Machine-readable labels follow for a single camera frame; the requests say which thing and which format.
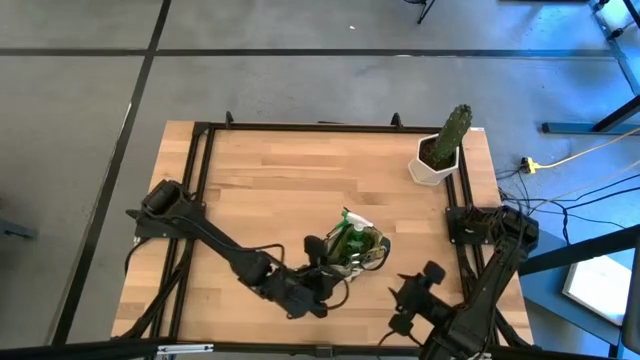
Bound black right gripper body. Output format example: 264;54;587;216
387;259;447;337

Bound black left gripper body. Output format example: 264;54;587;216
279;234;347;321

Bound cream gardening bag green trim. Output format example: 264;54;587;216
322;209;392;282

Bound green plastic spray bottle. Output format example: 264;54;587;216
333;209;376;257

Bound dark desk with black bar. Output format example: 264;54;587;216
514;222;640;360

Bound white flat panel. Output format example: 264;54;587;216
561;253;635;327

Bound blue and black desk foot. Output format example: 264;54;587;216
541;93;640;136

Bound black stand leg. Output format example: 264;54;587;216
403;0;437;25

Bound grey floor stand foot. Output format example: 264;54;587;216
0;214;40;241

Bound grey metal desk leg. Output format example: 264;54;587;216
588;0;640;96

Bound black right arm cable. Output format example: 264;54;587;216
376;328;424;349

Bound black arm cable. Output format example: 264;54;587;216
376;328;424;349
232;243;351;311

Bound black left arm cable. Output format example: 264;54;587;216
232;243;351;311

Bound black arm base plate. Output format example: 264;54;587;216
125;207;206;240
446;205;501;246

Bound silver frame bracket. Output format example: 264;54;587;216
156;343;215;356

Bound black aluminium table frame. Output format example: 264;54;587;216
0;110;621;360

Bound tan floor cable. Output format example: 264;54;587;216
537;125;640;170

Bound black floor cables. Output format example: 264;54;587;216
494;167;640;246

